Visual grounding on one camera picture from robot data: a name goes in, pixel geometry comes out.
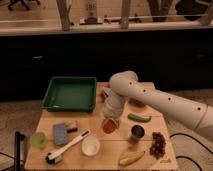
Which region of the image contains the black cable on floor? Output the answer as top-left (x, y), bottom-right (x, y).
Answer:
top-left (169, 132), bottom-right (213, 171)

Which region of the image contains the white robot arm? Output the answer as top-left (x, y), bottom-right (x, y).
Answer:
top-left (103, 71), bottom-right (213, 142)

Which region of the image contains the green cucumber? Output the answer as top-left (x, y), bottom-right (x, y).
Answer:
top-left (127, 113), bottom-right (152, 123)

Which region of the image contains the green plastic tray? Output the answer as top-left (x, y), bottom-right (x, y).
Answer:
top-left (42, 76), bottom-right (97, 112)

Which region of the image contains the dark brown bowl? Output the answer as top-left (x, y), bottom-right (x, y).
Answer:
top-left (129, 98), bottom-right (145, 108)

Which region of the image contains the orange bowl with grey cloth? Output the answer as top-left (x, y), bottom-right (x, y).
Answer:
top-left (100, 86), bottom-right (111, 101)

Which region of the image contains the purple grape bunch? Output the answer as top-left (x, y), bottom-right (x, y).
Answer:
top-left (150, 132), bottom-right (166, 159)

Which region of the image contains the grey blue sponge block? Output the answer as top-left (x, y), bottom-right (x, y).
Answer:
top-left (52, 120), bottom-right (79, 146)

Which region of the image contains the yellow banana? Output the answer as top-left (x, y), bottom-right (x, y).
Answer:
top-left (119, 151), bottom-right (145, 166)

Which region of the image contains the metal cup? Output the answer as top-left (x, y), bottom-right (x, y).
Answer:
top-left (130, 125), bottom-right (145, 142)

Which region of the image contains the green plastic cup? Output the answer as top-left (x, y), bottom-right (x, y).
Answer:
top-left (30, 132), bottom-right (46, 149)

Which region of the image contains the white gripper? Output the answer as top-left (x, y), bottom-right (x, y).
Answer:
top-left (102, 91), bottom-right (126, 129)

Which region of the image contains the black stand left of table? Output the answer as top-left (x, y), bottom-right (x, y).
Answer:
top-left (14, 131), bottom-right (26, 171)

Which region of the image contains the white black brush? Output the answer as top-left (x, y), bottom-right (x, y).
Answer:
top-left (45, 130), bottom-right (90, 164)

